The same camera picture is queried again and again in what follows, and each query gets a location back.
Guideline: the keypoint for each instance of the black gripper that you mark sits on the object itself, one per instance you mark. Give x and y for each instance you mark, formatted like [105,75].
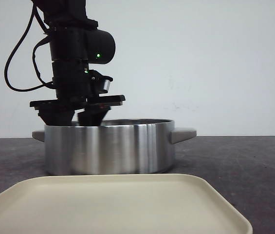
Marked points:
[72,84]

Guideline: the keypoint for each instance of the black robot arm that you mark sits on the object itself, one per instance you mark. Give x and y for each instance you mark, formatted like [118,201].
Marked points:
[75,42]

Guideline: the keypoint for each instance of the stainless steel pot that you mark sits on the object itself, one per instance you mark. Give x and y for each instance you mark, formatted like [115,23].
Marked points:
[117,146]

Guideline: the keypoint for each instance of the cream plastic tray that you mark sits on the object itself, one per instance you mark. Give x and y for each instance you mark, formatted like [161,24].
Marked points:
[118,204]

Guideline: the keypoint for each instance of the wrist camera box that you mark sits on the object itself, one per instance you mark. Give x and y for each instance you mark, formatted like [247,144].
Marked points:
[99,83]

